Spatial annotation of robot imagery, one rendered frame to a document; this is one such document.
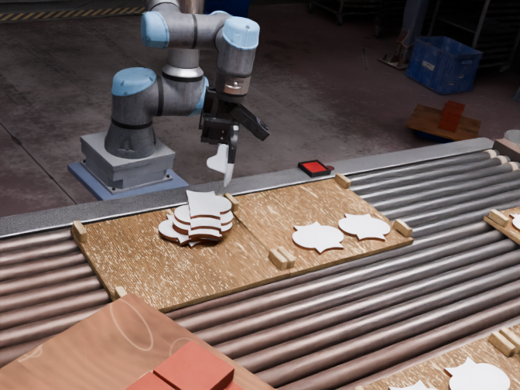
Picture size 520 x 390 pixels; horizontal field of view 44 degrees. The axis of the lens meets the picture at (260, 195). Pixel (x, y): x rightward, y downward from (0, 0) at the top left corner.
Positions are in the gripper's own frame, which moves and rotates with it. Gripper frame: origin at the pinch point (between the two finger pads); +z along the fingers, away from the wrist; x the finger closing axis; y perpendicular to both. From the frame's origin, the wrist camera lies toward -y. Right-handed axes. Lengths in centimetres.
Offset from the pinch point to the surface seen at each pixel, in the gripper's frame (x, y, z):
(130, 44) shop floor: -433, 17, 106
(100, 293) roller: 19.0, 25.4, 22.5
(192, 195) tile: -10.5, 4.9, 12.9
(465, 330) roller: 29, -56, 19
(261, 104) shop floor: -319, -82, 103
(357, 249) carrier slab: 1.9, -37.5, 17.1
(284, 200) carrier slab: -20.7, -22.6, 17.5
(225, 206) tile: -5.6, -3.2, 12.5
